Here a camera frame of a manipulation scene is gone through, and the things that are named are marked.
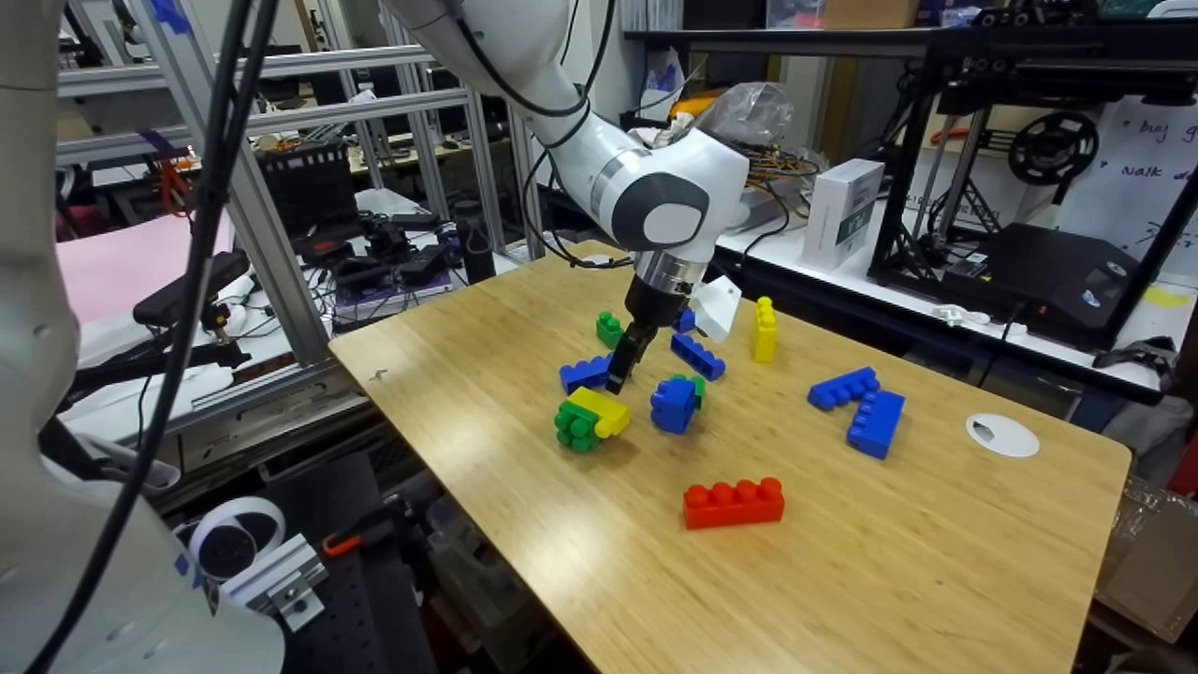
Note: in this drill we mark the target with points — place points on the large blue building block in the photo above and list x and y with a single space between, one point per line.
876 427
584 372

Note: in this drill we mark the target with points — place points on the white cardboard box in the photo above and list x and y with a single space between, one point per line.
844 208

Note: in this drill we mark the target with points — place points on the white handwritten sheet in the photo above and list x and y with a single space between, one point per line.
1153 163

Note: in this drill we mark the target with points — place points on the white counter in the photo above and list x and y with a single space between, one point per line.
899 299

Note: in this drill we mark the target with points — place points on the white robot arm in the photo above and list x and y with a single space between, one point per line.
584 156

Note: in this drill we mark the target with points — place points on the tall yellow building block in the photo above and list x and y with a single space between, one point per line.
765 330

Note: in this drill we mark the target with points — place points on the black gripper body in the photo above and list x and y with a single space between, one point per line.
653 307

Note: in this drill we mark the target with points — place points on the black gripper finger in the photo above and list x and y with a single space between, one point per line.
637 362
619 362

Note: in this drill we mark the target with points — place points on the white round table grommet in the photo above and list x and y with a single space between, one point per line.
1002 435

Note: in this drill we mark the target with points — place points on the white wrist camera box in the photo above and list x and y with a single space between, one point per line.
716 307

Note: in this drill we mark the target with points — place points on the black frame 3D printer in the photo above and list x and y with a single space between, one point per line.
1049 266

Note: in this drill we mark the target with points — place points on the long blue building block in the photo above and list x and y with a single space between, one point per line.
697 358
844 385

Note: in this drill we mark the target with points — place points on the white roll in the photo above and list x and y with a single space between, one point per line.
229 528

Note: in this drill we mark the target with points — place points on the black cylinder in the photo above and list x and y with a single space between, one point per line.
475 257

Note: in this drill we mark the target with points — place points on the black cart with orange clamps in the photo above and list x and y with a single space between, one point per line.
413 586

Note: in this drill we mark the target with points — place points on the red building block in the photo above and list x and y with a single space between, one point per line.
735 503

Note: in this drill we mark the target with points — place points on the small green building block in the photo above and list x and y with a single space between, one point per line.
697 385

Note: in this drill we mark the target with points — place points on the clear plastic bin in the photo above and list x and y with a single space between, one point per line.
745 114

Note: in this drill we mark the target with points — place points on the pink board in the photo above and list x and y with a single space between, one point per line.
123 262

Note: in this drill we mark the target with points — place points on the black filament spool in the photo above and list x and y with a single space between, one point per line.
1052 147

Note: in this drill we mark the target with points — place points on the metal bracket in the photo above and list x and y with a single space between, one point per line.
288 586

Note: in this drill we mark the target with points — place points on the aluminium extrusion frame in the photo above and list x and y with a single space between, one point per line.
268 238

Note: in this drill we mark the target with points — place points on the brown cardboard box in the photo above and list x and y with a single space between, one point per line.
1153 561

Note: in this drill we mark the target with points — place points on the black metal shelf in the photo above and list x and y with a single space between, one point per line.
911 40

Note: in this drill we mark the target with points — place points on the black crate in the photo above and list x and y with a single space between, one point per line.
309 189

